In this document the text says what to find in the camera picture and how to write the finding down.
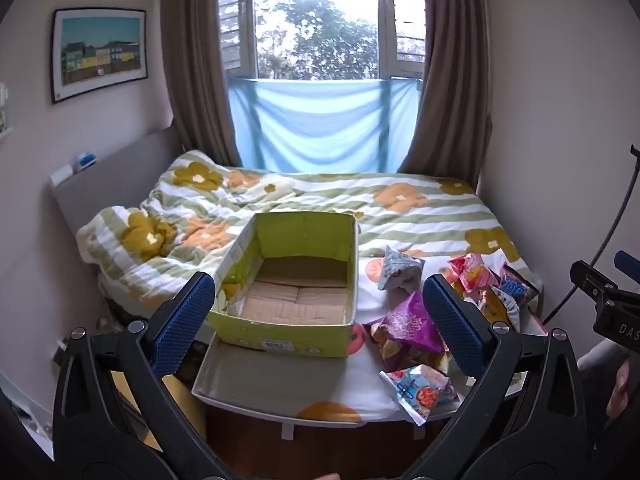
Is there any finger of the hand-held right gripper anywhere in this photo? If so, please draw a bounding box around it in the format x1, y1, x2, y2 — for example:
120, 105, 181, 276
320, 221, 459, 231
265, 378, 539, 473
614, 250, 640, 281
570, 259, 623, 311

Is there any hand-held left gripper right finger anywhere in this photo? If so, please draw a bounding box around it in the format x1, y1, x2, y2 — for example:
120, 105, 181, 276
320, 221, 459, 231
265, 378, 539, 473
400, 274, 590, 480

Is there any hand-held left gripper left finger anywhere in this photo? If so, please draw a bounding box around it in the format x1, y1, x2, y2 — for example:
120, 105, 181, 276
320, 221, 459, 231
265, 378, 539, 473
50, 271, 236, 480

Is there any purple chip bag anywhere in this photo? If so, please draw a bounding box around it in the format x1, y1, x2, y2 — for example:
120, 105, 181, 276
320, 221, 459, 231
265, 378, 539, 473
367, 291, 447, 372

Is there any gold snack bag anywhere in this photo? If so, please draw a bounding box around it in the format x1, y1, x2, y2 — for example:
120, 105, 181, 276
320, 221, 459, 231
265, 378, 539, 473
479, 287, 522, 334

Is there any pink snack bag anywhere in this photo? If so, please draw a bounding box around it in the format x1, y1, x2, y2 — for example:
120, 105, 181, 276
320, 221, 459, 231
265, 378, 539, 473
446, 253, 502, 307

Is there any light blue snack bag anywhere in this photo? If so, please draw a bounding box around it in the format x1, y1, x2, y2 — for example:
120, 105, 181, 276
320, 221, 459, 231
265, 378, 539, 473
378, 363, 461, 427

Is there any green cardboard box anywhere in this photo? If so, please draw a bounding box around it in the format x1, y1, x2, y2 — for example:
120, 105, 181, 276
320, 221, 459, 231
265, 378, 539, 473
206, 211, 360, 359

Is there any small blue purple snack bag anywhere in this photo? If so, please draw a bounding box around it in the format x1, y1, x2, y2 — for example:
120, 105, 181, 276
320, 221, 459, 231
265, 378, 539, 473
497, 263, 542, 309

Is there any newspaper print snack bag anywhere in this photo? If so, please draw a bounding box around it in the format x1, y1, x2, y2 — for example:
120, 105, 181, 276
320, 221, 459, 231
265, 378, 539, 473
376, 245, 426, 292

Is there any brown box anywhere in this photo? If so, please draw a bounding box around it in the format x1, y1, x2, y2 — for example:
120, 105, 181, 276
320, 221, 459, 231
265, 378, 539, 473
111, 369, 208, 461

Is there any person's grey clothing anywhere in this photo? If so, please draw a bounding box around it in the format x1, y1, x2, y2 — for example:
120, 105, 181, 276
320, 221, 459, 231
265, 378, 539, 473
576, 339, 640, 480

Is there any grey bed headboard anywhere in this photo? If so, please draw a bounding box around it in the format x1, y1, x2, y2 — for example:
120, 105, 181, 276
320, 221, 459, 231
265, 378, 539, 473
49, 125, 183, 243

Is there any floral striped duvet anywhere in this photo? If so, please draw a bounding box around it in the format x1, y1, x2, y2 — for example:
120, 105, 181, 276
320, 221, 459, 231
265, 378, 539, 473
75, 149, 521, 306

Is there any light blue window cloth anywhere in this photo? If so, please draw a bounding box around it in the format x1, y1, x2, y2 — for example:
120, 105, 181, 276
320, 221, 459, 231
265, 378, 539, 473
226, 76, 422, 175

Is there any window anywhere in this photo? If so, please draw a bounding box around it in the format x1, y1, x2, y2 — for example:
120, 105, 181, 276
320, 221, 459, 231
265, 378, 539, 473
216, 0, 427, 82

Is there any white bed frame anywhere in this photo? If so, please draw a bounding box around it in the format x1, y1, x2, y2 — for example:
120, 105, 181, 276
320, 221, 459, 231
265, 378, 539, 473
191, 332, 550, 430

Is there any black cable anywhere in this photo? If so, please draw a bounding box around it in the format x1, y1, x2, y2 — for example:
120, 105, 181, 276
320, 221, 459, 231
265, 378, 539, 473
541, 144, 640, 325

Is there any white wall plate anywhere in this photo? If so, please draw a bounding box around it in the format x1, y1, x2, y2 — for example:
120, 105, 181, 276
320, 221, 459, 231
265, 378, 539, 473
49, 164, 76, 187

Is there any framed wall picture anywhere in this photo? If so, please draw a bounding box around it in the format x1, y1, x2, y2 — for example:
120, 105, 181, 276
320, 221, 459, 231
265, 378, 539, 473
50, 7, 149, 106

